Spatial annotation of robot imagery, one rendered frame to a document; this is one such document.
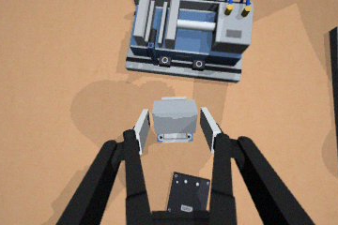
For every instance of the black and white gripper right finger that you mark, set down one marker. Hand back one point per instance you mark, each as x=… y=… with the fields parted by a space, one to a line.
x=274 y=202

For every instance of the grey flat bar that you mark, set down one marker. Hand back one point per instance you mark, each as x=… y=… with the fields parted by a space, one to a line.
x=163 y=23
x=150 y=21

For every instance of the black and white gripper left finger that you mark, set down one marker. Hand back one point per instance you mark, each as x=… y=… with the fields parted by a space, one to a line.
x=88 y=203

